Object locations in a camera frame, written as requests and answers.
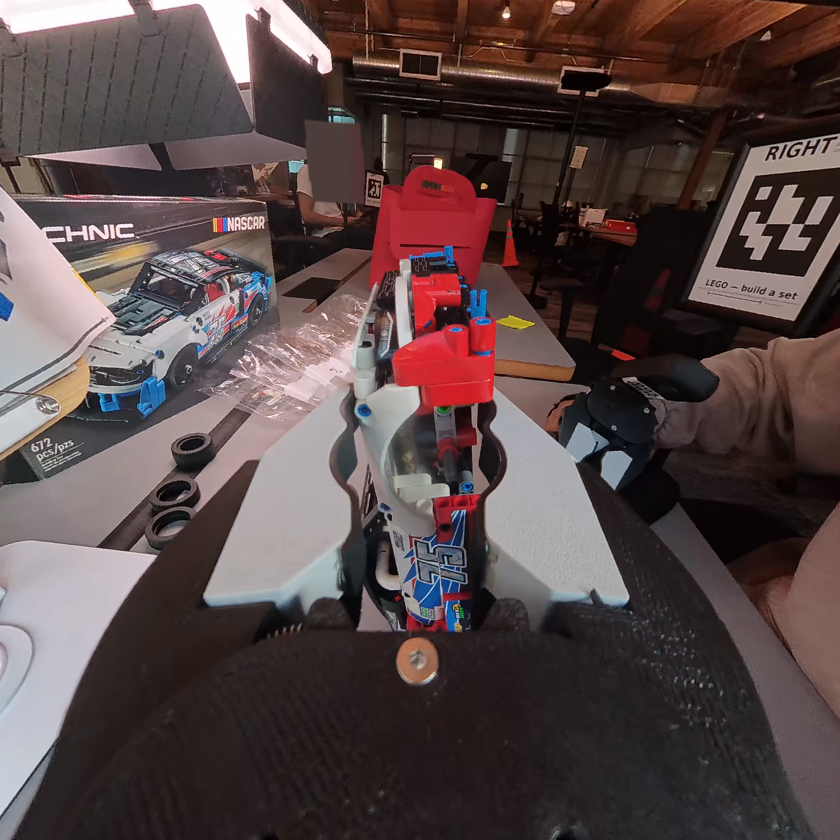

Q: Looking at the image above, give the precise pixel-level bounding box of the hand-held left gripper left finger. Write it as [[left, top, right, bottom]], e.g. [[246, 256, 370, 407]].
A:
[[203, 387, 368, 626]]

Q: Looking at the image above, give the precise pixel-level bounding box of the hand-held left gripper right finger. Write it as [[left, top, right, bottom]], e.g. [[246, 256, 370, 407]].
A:
[[478, 387, 631, 606]]

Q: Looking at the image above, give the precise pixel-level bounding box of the toy brick race car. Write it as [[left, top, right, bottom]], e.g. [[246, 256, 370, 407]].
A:
[[351, 246, 509, 634]]

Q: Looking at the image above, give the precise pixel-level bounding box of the person's right forearm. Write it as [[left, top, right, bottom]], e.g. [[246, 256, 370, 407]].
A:
[[656, 328, 840, 473]]

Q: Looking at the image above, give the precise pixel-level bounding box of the black office chair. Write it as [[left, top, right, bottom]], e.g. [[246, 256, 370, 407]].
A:
[[591, 262, 742, 368]]

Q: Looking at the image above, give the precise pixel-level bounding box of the clear plastic bag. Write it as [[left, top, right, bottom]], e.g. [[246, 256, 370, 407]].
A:
[[197, 292, 378, 421]]

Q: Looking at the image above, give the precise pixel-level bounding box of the person's torso beige sweatshirt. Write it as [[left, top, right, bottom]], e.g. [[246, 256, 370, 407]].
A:
[[728, 505, 840, 723]]

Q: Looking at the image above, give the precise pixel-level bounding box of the white sign black print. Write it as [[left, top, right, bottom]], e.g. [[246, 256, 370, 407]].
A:
[[679, 128, 840, 336]]

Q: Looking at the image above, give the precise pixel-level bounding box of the white folding stand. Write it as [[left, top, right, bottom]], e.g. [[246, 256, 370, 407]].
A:
[[0, 354, 158, 798]]

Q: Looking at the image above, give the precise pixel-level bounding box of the toy car product box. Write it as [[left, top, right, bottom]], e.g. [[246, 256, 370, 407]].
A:
[[0, 193, 280, 483]]

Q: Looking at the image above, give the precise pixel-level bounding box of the black light stand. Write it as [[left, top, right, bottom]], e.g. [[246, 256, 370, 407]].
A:
[[556, 66, 614, 198]]

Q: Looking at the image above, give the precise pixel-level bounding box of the white booklet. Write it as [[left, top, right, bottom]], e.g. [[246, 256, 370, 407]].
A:
[[0, 190, 118, 408]]

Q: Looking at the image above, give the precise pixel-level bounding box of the metal ventilation duct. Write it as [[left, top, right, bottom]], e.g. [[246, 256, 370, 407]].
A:
[[351, 49, 657, 89]]

